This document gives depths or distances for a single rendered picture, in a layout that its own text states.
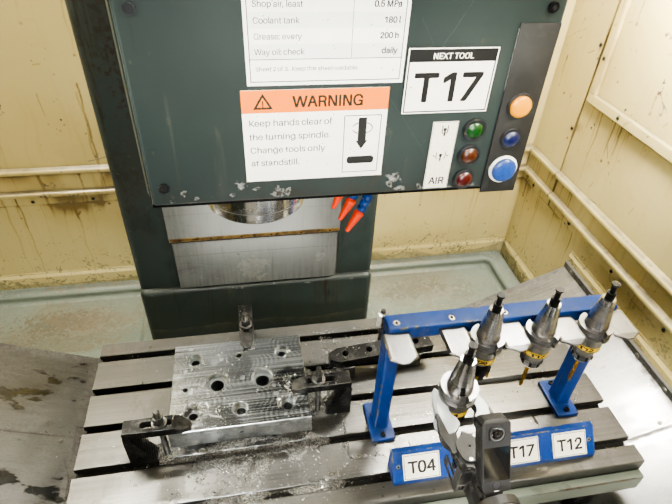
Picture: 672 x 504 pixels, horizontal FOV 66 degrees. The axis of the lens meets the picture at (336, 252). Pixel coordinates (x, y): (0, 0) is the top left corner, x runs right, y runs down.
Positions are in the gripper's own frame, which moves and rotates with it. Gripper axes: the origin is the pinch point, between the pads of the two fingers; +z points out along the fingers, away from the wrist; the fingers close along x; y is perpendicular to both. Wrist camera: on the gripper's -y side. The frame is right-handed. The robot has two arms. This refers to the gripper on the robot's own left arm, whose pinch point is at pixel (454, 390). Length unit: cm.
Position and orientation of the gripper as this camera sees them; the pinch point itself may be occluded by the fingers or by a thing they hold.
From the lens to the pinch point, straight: 94.3
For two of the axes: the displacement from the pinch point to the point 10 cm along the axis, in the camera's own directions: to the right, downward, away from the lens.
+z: -1.7, -6.4, 7.5
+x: 9.8, -0.7, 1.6
